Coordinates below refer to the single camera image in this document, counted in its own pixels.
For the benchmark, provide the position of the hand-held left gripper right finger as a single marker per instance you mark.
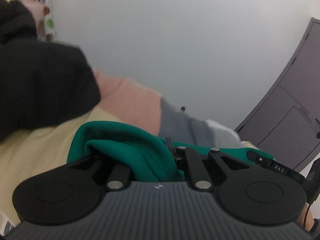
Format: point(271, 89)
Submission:
point(190, 163)

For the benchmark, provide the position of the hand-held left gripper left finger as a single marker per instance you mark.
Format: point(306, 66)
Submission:
point(120, 173)

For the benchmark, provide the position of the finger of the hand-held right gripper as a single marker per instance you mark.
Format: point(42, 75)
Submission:
point(272, 163)

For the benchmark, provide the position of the green jacket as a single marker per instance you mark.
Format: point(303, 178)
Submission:
point(125, 145)

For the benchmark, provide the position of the person's right hand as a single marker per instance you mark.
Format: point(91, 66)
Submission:
point(307, 220)

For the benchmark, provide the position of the grey door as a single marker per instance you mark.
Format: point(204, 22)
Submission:
point(292, 110)

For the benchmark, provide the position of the colour block bed quilt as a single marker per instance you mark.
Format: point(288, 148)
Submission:
point(32, 160)

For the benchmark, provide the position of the black puffer jacket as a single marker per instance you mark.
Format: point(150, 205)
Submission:
point(37, 85)

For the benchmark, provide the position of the pale pink cloth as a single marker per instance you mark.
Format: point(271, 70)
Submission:
point(35, 12)

